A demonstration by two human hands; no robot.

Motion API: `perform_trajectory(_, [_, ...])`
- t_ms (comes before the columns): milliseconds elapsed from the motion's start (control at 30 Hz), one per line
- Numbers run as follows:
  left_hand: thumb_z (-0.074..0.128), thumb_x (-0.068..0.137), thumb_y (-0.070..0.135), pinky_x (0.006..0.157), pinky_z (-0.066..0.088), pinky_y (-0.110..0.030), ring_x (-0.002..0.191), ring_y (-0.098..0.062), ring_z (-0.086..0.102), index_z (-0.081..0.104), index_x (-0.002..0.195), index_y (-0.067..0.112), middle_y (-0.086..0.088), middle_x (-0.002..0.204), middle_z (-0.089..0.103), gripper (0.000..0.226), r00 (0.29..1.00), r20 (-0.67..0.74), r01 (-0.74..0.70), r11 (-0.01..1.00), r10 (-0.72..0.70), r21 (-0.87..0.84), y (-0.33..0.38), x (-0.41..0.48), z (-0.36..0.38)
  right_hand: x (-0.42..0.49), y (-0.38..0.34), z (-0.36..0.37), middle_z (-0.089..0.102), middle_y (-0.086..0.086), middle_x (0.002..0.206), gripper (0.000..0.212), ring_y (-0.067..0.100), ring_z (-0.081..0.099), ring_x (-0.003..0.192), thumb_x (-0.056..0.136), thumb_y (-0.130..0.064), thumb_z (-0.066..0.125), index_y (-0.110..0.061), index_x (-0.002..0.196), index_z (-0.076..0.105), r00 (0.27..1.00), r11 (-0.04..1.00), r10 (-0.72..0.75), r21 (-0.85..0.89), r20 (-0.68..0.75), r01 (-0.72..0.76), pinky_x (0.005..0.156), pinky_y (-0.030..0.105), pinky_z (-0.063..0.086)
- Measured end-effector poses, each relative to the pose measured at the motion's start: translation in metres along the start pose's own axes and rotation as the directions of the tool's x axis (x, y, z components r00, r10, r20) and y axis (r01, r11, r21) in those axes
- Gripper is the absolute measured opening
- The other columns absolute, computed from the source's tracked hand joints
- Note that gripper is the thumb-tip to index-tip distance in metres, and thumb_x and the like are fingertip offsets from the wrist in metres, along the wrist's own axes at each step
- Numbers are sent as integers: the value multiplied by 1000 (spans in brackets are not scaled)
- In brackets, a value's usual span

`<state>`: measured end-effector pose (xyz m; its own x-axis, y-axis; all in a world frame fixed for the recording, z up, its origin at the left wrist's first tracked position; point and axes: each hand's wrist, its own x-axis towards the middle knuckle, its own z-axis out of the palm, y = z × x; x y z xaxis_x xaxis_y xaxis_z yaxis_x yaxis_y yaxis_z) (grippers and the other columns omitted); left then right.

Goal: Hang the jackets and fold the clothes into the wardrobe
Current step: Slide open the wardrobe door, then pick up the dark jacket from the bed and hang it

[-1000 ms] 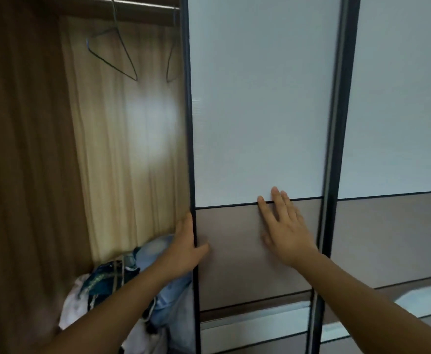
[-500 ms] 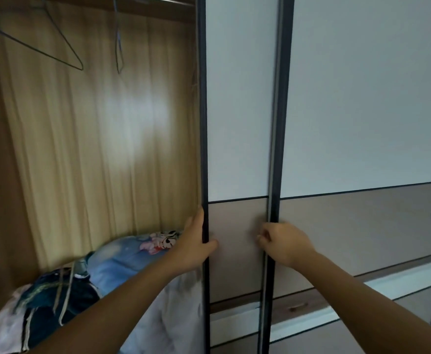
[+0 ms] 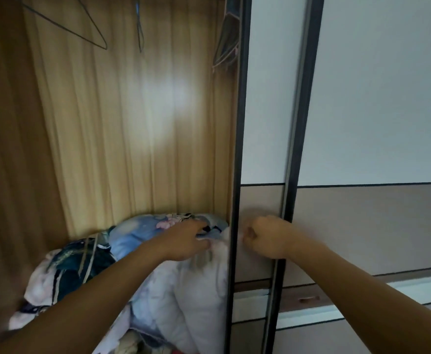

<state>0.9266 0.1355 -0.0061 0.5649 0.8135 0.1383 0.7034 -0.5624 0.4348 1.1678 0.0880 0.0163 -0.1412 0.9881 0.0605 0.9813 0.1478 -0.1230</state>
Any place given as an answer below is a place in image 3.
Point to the wooden wardrobe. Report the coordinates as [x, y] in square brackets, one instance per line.
[127, 125]

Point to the pale pink blanket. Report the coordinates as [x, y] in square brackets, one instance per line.
[38, 287]

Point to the person's right forearm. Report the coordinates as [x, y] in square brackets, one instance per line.
[366, 298]

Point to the blue printed quilt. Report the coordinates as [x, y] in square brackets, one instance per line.
[138, 232]

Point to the person's left forearm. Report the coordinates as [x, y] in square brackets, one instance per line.
[90, 302]

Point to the person's left hand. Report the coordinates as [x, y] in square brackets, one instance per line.
[182, 243]

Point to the bunch of grey hangers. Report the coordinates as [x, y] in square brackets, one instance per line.
[228, 36]

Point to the white quilt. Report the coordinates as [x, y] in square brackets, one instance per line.
[200, 291]

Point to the person's right hand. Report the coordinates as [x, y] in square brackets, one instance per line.
[274, 237]

